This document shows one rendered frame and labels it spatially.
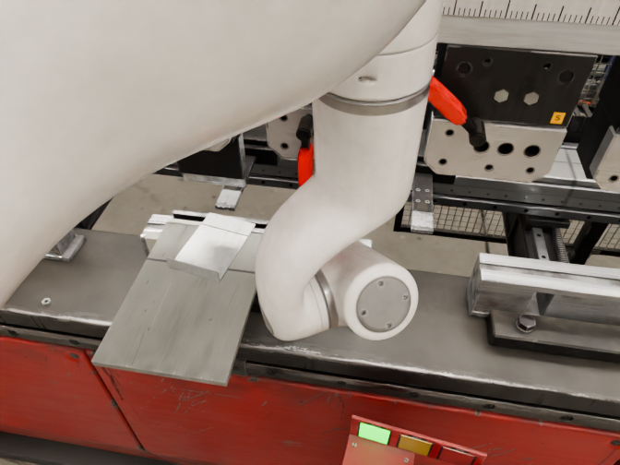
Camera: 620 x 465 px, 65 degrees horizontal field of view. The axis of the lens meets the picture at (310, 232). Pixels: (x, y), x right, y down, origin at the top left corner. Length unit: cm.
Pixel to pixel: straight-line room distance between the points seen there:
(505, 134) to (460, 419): 51
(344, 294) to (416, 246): 172
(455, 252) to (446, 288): 131
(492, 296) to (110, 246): 70
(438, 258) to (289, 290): 174
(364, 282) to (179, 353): 29
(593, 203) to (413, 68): 78
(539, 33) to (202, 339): 53
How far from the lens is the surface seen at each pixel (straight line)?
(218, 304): 71
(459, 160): 64
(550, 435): 98
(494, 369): 84
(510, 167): 65
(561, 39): 58
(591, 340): 89
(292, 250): 44
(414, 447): 83
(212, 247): 78
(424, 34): 34
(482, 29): 56
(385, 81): 34
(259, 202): 238
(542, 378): 86
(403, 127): 37
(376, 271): 49
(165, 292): 74
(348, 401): 92
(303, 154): 60
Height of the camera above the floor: 156
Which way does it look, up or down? 45 degrees down
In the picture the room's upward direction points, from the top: straight up
